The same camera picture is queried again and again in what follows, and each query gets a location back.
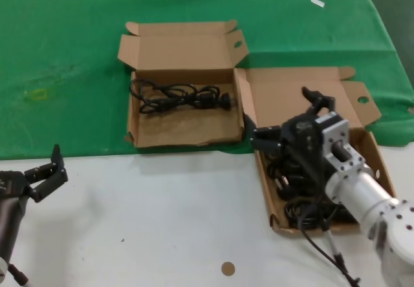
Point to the yellow rubber band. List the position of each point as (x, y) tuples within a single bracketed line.
[(33, 96)]

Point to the green table cloth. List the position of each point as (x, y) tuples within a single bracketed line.
[(64, 25)]

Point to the white tape piece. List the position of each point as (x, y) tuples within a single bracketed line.
[(317, 2)]

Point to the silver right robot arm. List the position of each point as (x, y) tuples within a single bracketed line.
[(355, 183)]

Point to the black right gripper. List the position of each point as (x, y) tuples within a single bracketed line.
[(302, 135)]

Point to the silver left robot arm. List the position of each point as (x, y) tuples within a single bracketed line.
[(2, 266)]

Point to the black left wrist camera housing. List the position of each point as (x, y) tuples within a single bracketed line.
[(9, 225)]

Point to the cardboard box with torn edge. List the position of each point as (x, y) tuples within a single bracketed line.
[(184, 128)]

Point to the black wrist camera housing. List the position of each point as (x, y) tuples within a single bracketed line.
[(9, 225), (307, 177)]

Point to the black right wrist camera housing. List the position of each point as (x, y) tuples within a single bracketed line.
[(307, 177)]

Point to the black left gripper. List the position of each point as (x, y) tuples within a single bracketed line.
[(13, 185)]

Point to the round brown cardboard disc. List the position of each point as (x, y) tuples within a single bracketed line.
[(227, 269)]

